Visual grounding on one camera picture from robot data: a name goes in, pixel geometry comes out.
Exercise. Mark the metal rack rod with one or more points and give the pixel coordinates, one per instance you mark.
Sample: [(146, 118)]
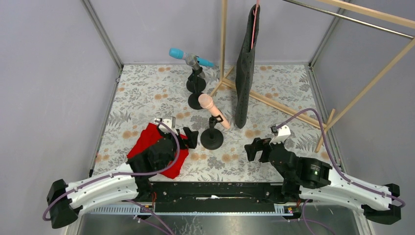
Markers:
[(339, 16)]

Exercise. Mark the blue microphone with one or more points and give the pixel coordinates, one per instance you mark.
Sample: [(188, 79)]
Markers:
[(179, 54)]

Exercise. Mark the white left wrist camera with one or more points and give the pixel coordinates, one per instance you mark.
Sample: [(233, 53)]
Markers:
[(166, 124)]

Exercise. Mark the pink beige microphone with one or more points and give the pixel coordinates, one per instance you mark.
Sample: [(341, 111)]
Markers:
[(206, 102)]

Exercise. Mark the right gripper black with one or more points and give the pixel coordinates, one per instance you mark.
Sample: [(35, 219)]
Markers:
[(261, 148)]

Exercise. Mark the dark grey hanging garment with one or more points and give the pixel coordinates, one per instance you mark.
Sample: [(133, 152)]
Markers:
[(245, 71)]

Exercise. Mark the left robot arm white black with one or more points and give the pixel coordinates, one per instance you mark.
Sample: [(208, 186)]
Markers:
[(67, 201)]

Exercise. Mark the silver microphone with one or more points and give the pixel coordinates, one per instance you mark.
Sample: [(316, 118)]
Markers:
[(191, 60)]

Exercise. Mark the black mic stand front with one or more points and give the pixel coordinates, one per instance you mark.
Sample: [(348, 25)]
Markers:
[(193, 101)]

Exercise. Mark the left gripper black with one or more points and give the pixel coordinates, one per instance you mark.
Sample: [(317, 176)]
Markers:
[(180, 140)]

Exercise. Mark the pink clothes hanger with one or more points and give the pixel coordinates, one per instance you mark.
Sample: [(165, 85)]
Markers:
[(254, 23)]

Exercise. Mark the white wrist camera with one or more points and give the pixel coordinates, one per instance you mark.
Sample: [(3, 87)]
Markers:
[(166, 124), (281, 134)]

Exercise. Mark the red folded cloth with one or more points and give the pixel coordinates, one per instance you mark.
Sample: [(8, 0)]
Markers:
[(152, 153)]

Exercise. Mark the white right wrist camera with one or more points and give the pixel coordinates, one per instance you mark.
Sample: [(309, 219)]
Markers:
[(281, 134)]

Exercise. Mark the black mic stand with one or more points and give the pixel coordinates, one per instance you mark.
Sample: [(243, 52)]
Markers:
[(212, 138), (193, 101)]

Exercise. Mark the black mic stand moved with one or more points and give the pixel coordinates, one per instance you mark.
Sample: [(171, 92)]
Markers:
[(196, 82)]

